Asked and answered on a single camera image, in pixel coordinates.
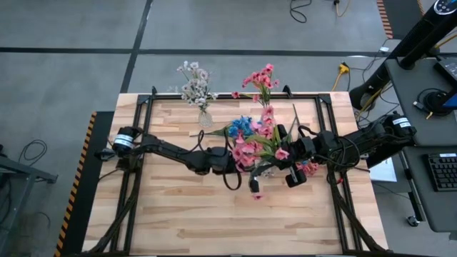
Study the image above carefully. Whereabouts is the flared clear glass vase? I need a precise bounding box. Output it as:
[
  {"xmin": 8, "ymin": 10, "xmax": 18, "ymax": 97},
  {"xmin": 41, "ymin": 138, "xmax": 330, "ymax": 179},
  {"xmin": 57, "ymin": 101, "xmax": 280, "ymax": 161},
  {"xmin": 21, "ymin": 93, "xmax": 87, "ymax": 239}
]
[{"xmin": 198, "ymin": 109, "xmax": 215, "ymax": 129}]

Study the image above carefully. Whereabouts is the black aluminium rig frame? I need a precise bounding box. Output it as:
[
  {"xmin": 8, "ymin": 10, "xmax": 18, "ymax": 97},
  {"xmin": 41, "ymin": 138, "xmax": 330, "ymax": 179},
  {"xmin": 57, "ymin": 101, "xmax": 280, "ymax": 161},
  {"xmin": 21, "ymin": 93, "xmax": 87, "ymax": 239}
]
[{"xmin": 84, "ymin": 85, "xmax": 390, "ymax": 257}]

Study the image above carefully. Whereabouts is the grey metal cart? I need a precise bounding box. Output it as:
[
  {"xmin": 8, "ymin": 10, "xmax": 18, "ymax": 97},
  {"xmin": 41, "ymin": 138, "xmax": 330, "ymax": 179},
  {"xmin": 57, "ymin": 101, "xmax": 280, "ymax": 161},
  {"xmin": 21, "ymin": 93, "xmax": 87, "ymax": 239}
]
[{"xmin": 0, "ymin": 142, "xmax": 59, "ymax": 257}]

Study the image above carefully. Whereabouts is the dark laptop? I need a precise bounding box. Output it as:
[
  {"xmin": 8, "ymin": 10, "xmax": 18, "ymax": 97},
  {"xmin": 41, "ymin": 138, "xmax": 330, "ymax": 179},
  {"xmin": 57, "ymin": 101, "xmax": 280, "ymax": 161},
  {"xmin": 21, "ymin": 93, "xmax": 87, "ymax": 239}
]
[{"xmin": 433, "ymin": 56, "xmax": 457, "ymax": 89}]

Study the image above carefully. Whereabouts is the black keyboard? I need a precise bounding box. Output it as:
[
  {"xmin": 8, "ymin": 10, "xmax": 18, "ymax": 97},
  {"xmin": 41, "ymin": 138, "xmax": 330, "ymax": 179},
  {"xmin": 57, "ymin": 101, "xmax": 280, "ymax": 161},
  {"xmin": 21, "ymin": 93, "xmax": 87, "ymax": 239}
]
[{"xmin": 423, "ymin": 152, "xmax": 457, "ymax": 193}]

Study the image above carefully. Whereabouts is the white paper sheet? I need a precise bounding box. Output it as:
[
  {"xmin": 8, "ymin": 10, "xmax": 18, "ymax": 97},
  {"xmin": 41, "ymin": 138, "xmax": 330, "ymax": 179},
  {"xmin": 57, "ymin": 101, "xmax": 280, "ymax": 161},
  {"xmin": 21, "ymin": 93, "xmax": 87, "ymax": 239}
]
[{"xmin": 360, "ymin": 153, "xmax": 398, "ymax": 183}]

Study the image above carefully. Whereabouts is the black mat yellow striped edge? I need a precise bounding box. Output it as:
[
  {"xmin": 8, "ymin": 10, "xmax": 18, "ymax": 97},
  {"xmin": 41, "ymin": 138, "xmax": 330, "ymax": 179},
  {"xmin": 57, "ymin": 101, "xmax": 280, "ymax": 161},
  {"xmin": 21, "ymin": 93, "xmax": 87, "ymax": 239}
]
[{"xmin": 53, "ymin": 111, "xmax": 115, "ymax": 257}]

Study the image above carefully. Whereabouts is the yellow extension cable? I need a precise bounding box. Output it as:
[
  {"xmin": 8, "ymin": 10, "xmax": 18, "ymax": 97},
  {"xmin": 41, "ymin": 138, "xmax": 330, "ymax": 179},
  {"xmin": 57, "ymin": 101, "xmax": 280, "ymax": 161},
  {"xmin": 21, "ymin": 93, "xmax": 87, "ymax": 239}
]
[{"xmin": 331, "ymin": 61, "xmax": 351, "ymax": 92}]

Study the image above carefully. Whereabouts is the dark mat orange striped edge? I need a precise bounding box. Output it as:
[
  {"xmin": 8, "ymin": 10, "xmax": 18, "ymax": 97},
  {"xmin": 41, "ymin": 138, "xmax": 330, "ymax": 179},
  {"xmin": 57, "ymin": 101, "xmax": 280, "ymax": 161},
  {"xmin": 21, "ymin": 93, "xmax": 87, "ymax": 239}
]
[{"xmin": 376, "ymin": 0, "xmax": 429, "ymax": 40}]

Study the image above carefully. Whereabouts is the grey desk with keyboard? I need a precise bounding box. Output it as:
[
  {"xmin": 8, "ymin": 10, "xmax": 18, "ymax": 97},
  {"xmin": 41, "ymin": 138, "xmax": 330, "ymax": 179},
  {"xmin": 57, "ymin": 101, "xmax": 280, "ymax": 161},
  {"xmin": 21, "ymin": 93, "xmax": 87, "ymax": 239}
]
[{"xmin": 401, "ymin": 145, "xmax": 457, "ymax": 233}]

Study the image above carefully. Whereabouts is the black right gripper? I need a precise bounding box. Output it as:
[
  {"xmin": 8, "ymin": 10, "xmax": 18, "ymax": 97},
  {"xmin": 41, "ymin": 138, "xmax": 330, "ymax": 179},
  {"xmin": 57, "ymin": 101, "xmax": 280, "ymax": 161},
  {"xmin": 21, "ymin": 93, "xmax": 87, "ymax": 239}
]
[{"xmin": 276, "ymin": 124, "xmax": 324, "ymax": 168}]

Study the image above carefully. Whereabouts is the yellow cable with black plug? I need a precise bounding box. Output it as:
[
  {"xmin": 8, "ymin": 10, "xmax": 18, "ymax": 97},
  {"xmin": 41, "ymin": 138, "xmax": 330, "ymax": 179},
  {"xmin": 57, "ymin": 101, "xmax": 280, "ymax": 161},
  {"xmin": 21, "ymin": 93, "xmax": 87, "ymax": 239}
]
[{"xmin": 333, "ymin": 0, "xmax": 353, "ymax": 18}]

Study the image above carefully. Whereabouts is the black looped floor cable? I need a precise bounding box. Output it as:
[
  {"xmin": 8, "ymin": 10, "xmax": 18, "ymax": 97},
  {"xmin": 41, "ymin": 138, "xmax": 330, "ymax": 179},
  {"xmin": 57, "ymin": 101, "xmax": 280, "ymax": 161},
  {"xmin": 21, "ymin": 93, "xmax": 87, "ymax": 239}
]
[{"xmin": 288, "ymin": 0, "xmax": 313, "ymax": 24}]

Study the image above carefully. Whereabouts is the black desk beam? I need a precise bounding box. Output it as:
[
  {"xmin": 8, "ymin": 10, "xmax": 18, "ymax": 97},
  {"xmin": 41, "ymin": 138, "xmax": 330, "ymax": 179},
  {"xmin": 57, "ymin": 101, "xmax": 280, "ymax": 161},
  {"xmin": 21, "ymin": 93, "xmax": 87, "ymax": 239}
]
[{"xmin": 366, "ymin": 138, "xmax": 417, "ymax": 169}]

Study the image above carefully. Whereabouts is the grey desk with laptop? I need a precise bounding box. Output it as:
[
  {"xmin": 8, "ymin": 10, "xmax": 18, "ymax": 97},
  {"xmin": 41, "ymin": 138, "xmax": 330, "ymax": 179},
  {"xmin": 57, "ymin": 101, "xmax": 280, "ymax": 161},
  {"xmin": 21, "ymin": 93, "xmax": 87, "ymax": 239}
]
[{"xmin": 384, "ymin": 56, "xmax": 457, "ymax": 147}]

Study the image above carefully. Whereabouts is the thin black cable loop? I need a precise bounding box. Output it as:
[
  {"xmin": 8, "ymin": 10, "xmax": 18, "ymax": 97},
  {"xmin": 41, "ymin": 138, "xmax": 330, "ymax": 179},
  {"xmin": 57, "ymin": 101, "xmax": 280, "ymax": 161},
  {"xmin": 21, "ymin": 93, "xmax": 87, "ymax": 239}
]
[{"xmin": 17, "ymin": 138, "xmax": 49, "ymax": 166}]

